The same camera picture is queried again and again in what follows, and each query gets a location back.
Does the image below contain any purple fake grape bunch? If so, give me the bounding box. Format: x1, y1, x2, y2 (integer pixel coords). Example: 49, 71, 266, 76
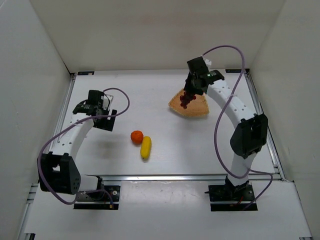
179, 91, 197, 109

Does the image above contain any fake orange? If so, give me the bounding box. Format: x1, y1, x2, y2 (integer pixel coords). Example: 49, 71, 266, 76
130, 130, 144, 145

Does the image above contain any yellow fake fruit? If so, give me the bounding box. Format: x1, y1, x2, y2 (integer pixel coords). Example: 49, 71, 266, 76
140, 136, 152, 160

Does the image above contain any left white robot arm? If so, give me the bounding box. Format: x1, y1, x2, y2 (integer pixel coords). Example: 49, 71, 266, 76
40, 90, 117, 201

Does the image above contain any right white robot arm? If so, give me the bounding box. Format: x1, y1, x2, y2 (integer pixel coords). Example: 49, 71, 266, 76
180, 56, 268, 201

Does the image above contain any woven triangular fruit bowl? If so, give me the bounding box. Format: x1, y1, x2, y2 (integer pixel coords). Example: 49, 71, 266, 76
168, 89, 210, 118

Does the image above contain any right blue corner label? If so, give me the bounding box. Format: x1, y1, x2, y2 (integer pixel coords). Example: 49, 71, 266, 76
225, 69, 242, 74

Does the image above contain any blue corner label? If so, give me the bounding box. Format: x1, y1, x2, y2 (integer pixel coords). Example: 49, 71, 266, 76
77, 71, 95, 76
225, 69, 242, 74

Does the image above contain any left blue corner label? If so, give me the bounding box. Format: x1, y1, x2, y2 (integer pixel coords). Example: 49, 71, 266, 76
77, 71, 95, 76

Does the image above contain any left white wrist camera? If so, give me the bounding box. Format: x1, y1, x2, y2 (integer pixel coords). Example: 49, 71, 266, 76
102, 93, 114, 111

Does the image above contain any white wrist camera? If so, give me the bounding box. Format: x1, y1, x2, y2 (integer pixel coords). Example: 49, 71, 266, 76
202, 57, 212, 68
102, 93, 114, 111

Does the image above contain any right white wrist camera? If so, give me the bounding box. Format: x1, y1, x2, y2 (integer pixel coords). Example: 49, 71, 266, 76
202, 57, 212, 68

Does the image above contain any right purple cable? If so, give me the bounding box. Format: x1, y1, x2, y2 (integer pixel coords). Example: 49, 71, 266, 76
201, 45, 274, 212

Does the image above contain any purple cable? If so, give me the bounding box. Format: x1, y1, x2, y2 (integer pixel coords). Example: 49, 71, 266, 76
37, 87, 131, 210
201, 45, 274, 212

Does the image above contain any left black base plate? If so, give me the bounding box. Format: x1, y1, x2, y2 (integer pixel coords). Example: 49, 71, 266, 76
73, 182, 121, 211

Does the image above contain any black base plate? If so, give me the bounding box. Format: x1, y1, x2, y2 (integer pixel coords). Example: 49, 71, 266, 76
204, 184, 258, 212
73, 182, 121, 211

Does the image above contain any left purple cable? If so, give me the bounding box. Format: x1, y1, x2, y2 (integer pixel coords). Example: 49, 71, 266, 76
37, 87, 131, 210

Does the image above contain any right aluminium frame rail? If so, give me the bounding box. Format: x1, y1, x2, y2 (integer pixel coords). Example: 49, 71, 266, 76
243, 68, 313, 240

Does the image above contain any aluminium frame rail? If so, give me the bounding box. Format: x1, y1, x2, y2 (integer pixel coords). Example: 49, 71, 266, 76
243, 68, 313, 240
15, 72, 78, 240
74, 174, 286, 183

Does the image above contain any front aluminium frame rail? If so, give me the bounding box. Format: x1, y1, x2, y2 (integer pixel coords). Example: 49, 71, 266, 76
74, 174, 286, 183

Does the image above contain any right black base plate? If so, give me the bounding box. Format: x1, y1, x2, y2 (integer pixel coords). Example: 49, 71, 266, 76
204, 184, 258, 212

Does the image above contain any left aluminium frame rail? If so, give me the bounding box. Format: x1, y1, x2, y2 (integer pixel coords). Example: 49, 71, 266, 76
15, 72, 78, 240

